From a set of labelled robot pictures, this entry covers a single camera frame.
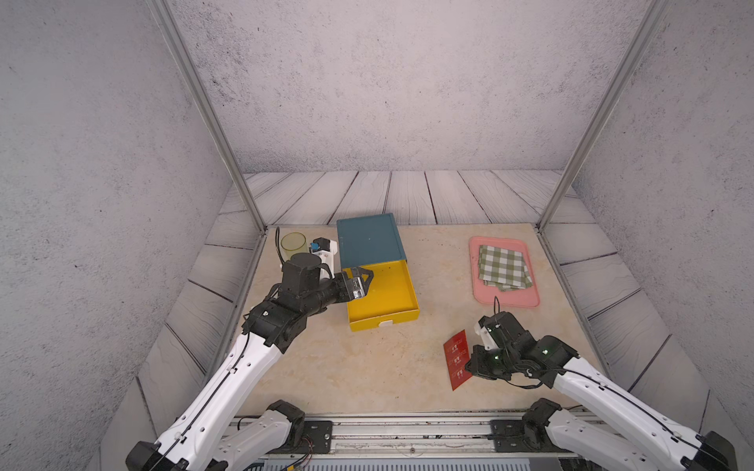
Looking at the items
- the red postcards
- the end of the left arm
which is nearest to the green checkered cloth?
the red postcards

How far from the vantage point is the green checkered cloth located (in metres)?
1.04

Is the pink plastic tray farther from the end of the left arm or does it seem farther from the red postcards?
the end of the left arm

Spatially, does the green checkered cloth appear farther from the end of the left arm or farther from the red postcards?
Result: the end of the left arm

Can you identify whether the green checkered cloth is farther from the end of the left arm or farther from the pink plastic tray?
the end of the left arm

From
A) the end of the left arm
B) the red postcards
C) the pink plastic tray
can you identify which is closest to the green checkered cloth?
the pink plastic tray

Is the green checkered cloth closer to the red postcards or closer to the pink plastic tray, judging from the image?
the pink plastic tray

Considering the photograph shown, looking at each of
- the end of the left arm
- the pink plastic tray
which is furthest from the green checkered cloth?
the end of the left arm

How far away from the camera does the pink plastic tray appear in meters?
1.00

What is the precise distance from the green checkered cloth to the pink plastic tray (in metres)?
0.01
